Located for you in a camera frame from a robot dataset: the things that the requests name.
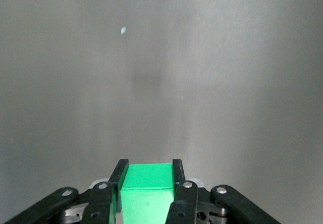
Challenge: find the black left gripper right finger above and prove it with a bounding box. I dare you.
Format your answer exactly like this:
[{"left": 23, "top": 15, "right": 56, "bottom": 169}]
[{"left": 165, "top": 158, "right": 283, "bottom": 224}]

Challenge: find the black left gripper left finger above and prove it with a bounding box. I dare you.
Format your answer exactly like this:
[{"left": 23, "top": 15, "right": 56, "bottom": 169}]
[{"left": 0, "top": 158, "right": 130, "bottom": 224}]

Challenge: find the green cube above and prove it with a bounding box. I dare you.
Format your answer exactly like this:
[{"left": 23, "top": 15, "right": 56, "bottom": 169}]
[{"left": 108, "top": 163, "right": 177, "bottom": 224}]

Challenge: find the dark grey table mat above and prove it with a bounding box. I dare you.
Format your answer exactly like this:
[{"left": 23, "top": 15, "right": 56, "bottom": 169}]
[{"left": 0, "top": 0, "right": 323, "bottom": 224}]

